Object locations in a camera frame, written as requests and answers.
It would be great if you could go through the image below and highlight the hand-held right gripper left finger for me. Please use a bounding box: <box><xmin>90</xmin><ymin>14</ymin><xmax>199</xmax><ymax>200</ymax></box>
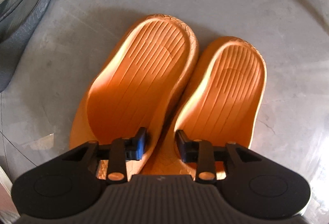
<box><xmin>62</xmin><ymin>127</ymin><xmax>147</xmax><ymax>185</ymax></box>

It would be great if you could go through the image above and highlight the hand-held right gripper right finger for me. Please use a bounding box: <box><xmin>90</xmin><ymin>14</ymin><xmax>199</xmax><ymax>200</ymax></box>
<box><xmin>175</xmin><ymin>130</ymin><xmax>263</xmax><ymax>185</ymax></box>

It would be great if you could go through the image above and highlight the orange rubber slide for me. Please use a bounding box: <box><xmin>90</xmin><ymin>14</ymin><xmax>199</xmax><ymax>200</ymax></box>
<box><xmin>141</xmin><ymin>36</ymin><xmax>268</xmax><ymax>181</ymax></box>
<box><xmin>69</xmin><ymin>14</ymin><xmax>200</xmax><ymax>181</ymax></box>

